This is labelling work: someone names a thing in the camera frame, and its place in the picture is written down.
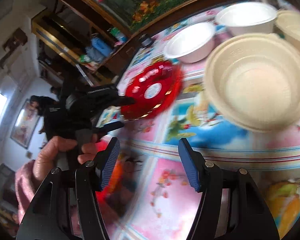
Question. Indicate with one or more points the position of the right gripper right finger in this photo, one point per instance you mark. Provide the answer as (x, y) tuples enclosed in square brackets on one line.
[(248, 217)]

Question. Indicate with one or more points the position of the colourful patterned tablecloth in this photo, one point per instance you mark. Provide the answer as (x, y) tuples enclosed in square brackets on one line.
[(149, 195)]

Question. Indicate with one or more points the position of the blue water jug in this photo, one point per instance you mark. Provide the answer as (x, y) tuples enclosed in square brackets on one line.
[(101, 46)]

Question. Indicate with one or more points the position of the small black device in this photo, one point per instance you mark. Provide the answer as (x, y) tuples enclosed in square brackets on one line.
[(146, 41)]

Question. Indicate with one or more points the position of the person in black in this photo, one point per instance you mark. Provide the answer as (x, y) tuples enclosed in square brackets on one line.
[(42, 103)]

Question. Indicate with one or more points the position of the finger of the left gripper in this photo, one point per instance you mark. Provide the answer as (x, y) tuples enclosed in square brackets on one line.
[(125, 101), (105, 129)]

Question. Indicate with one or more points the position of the red plate with sticker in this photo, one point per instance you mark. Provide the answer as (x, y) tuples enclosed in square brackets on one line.
[(153, 90)]

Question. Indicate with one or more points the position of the beige plastic bowl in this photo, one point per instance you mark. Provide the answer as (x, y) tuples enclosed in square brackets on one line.
[(253, 80), (288, 22)]

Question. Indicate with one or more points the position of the dark wooden cabinet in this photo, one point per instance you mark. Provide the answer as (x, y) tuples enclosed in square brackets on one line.
[(64, 48)]

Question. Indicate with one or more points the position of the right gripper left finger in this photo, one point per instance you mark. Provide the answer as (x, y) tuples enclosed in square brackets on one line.
[(65, 205)]

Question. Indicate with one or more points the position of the pink sleeve forearm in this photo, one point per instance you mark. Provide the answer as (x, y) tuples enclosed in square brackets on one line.
[(26, 185)]

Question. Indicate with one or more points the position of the framed wall picture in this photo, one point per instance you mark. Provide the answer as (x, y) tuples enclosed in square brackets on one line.
[(24, 125)]

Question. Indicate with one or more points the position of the white foam bowl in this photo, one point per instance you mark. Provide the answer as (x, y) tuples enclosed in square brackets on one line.
[(248, 17), (191, 44)]

